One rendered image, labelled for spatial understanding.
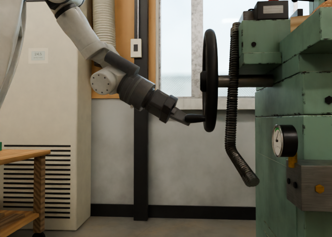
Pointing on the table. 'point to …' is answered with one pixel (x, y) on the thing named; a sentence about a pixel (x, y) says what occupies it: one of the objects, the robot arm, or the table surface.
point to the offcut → (295, 21)
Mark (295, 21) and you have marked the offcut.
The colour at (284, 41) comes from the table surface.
